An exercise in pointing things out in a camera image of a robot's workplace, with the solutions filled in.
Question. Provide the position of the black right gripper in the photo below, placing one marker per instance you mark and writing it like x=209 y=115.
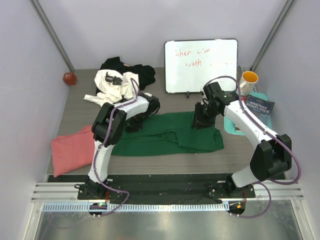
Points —
x=199 y=121

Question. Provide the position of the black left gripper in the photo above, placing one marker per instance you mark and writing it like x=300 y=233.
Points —
x=132 y=127

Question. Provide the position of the green t-shirt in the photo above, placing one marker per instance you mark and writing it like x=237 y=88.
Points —
x=168 y=134

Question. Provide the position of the white t-shirt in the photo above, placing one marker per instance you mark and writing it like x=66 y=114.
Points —
x=114 y=87

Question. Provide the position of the white dry-erase board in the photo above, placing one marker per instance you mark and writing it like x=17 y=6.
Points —
x=190 y=64

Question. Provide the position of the Nineteen Eighty-Four book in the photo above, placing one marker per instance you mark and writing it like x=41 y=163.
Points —
x=262 y=109

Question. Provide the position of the white mug orange inside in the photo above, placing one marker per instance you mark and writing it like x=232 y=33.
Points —
x=247 y=82

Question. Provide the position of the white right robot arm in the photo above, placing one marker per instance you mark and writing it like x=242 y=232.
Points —
x=271 y=155

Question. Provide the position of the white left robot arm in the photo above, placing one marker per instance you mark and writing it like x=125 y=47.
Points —
x=110 y=124

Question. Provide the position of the teal plastic mat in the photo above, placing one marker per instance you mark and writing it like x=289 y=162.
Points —
x=230 y=127

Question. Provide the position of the black t-shirt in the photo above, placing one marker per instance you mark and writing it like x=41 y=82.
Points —
x=146 y=73

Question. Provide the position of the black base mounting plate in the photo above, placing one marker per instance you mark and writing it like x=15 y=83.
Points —
x=163 y=188

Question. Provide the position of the folded pink t-shirt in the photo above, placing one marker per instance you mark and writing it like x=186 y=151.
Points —
x=72 y=152

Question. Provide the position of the small red cube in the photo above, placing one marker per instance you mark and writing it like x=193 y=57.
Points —
x=70 y=78

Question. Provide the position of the aluminium frame rail front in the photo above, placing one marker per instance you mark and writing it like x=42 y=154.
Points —
x=68 y=191

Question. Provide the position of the white slotted cable duct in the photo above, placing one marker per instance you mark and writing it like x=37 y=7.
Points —
x=96 y=207

